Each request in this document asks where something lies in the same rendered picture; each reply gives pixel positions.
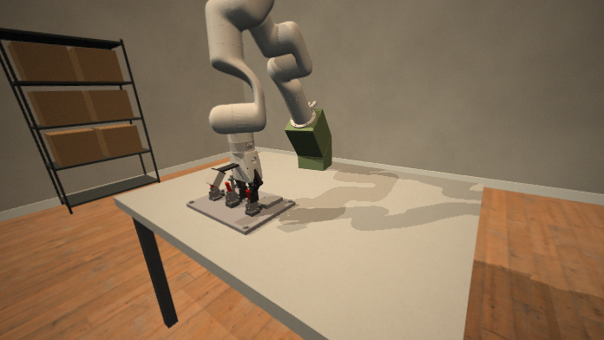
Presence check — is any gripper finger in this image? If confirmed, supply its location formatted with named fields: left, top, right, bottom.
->
left=232, top=175, right=248, bottom=199
left=248, top=169, right=263, bottom=203

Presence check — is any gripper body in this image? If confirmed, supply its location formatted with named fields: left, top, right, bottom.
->
left=230, top=148, right=262, bottom=184

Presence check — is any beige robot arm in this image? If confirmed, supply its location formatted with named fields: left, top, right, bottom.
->
left=205, top=0, right=317, bottom=152

